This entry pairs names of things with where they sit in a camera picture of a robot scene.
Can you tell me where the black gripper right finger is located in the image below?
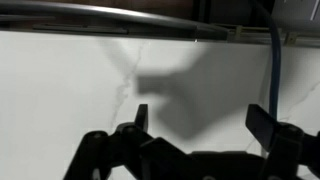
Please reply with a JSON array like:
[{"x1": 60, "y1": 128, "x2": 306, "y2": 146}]
[{"x1": 245, "y1": 104, "x2": 320, "y2": 180}]

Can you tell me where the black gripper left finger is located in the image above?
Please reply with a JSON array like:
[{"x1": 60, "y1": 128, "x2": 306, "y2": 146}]
[{"x1": 63, "y1": 103, "x2": 188, "y2": 180}]

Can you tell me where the blue cable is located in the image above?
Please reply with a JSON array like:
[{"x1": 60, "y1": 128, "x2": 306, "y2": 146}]
[{"x1": 251, "y1": 0, "x2": 282, "y2": 122}]

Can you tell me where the grey metal rail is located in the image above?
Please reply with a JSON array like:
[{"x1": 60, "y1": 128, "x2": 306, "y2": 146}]
[{"x1": 0, "y1": 1, "x2": 320, "y2": 48}]

